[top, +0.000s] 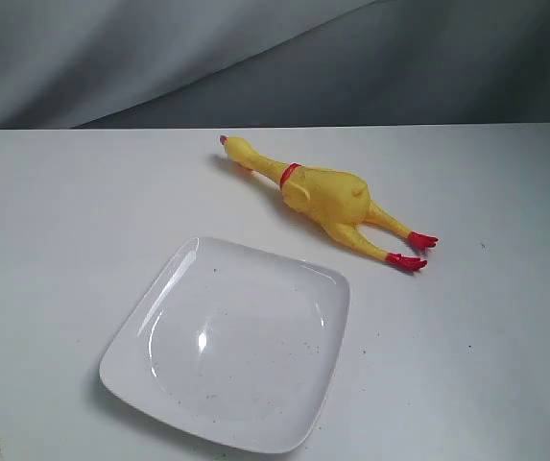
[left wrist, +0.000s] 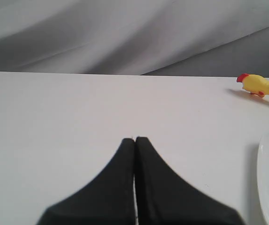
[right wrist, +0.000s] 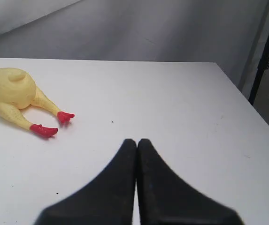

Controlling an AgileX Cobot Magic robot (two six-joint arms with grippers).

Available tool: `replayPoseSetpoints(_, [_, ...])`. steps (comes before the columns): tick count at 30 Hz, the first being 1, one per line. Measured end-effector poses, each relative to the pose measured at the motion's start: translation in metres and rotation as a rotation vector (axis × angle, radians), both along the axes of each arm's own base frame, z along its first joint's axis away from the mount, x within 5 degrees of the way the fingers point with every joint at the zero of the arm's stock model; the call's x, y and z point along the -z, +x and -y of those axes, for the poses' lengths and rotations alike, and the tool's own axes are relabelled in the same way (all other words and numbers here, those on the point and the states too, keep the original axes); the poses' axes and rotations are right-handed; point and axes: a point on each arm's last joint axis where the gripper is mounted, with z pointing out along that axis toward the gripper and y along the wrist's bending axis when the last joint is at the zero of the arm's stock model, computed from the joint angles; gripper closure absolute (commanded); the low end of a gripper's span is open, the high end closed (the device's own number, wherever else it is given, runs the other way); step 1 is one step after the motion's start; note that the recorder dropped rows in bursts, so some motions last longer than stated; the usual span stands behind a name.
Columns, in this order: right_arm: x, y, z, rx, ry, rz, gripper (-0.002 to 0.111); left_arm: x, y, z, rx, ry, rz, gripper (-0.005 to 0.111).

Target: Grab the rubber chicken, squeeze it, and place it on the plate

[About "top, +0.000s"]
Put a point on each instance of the yellow rubber chicken toy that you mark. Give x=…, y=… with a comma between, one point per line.
x=338, y=202

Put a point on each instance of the white square plate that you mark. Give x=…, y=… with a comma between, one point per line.
x=233, y=345

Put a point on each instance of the grey backdrop cloth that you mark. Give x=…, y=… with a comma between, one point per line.
x=211, y=64

